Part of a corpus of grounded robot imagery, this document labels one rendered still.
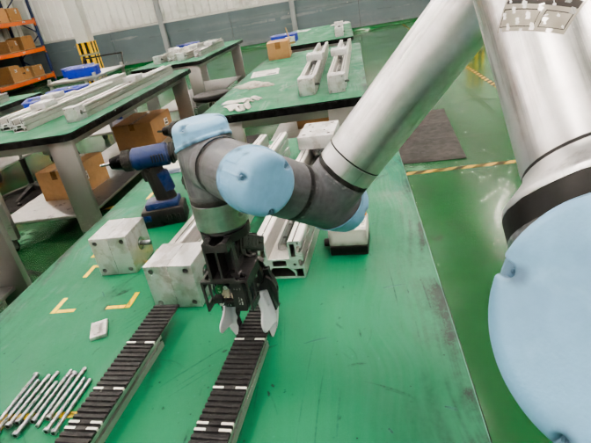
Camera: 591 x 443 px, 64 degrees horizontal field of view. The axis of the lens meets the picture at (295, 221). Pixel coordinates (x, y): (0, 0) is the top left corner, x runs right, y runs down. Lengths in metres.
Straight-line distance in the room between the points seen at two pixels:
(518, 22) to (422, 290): 0.63
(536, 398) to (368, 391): 0.48
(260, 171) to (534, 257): 0.33
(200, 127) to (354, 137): 0.19
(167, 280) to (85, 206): 2.42
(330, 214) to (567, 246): 0.41
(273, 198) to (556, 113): 0.32
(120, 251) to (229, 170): 0.65
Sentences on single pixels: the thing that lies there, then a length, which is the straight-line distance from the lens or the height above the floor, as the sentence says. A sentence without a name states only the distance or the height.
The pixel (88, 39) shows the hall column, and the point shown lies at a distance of 12.32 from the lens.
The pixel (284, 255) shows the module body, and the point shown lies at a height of 0.82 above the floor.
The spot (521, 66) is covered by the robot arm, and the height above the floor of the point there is 1.23.
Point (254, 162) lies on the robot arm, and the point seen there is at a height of 1.14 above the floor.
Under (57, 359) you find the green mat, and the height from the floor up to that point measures 0.78.
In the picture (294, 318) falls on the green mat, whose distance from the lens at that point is 0.84.
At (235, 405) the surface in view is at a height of 0.81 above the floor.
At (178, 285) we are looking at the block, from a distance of 0.93.
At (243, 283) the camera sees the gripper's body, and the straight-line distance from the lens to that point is 0.66.
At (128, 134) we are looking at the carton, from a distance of 4.75.
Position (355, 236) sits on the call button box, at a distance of 0.97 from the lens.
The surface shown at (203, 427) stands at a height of 0.81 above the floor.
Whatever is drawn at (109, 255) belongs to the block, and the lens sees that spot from 1.14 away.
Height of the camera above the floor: 1.29
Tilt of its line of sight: 25 degrees down
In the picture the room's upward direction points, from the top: 10 degrees counter-clockwise
